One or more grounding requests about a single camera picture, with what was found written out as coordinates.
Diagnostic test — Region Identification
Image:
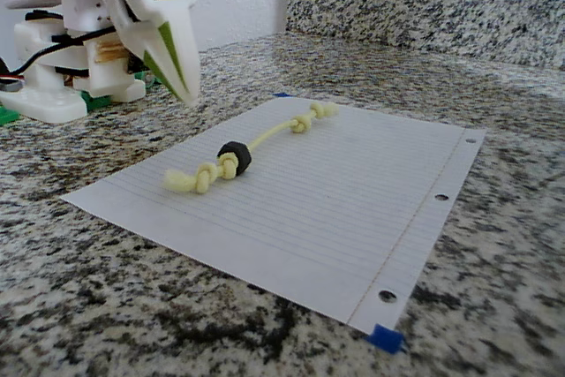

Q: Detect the yellow knotted rope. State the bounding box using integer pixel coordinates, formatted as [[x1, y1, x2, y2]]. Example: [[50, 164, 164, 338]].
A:
[[162, 101, 340, 196]]

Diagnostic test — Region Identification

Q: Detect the wooden sticks bundle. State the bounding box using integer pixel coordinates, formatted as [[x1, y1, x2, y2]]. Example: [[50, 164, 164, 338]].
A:
[[99, 41, 129, 63]]

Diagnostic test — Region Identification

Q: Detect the black ring bead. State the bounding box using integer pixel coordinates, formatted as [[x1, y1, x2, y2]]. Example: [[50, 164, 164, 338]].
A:
[[216, 140, 252, 178]]

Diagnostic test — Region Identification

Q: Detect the black base cable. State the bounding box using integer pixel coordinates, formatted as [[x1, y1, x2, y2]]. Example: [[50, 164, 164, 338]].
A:
[[7, 26, 118, 77]]

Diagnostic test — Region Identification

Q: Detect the granite backsplash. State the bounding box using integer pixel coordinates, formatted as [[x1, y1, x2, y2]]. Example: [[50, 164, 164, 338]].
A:
[[285, 0, 565, 72]]

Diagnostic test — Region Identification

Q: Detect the green base plate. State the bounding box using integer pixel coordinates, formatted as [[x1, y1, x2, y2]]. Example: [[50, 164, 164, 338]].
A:
[[0, 93, 111, 127]]

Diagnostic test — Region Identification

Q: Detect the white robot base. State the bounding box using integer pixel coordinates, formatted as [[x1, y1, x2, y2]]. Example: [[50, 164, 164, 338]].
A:
[[0, 10, 147, 124]]

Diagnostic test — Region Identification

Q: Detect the lined paper sheet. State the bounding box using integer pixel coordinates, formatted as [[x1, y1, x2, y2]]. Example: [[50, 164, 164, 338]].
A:
[[60, 96, 487, 335]]

